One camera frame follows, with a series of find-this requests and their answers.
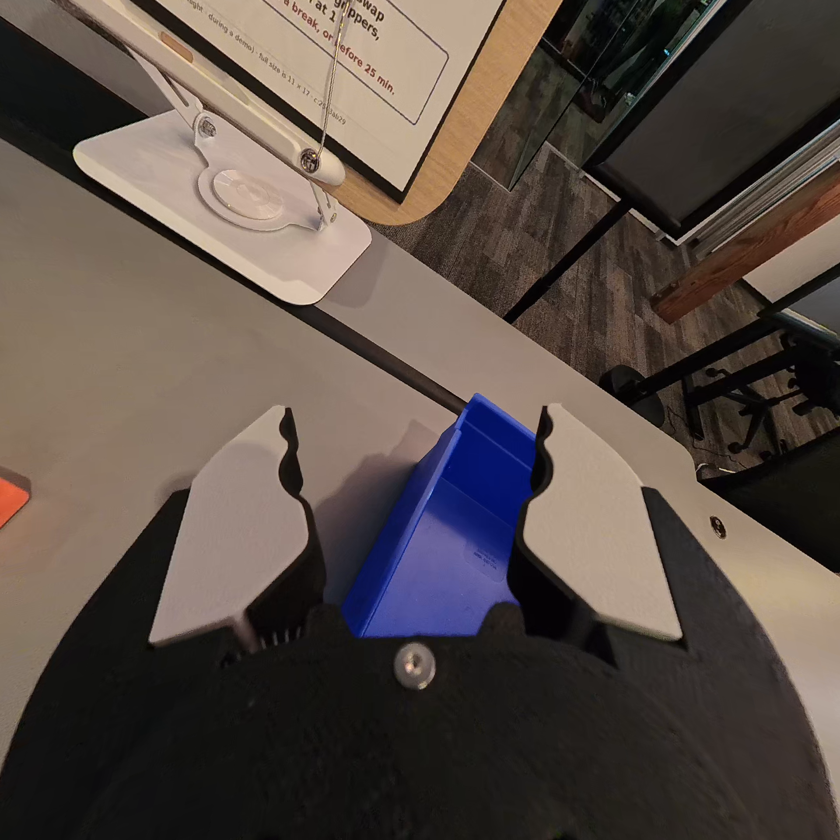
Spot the printed instruction board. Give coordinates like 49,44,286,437
131,0,509,203

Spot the black swivel chair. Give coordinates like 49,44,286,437
682,315,840,460

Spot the blue plastic bin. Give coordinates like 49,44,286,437
341,392,539,639

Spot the orange cube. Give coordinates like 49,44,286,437
0,478,32,529

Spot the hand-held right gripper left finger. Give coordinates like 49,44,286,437
147,406,326,652

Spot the black office chair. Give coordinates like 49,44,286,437
705,430,840,565

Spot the brown wooden post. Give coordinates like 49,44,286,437
651,164,840,324

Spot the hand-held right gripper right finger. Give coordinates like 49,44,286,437
511,403,683,647

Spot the black framed screen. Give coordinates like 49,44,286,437
584,0,840,244

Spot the black easel frame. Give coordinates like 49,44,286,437
504,197,673,427

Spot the white document stand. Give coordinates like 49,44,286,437
72,0,373,306

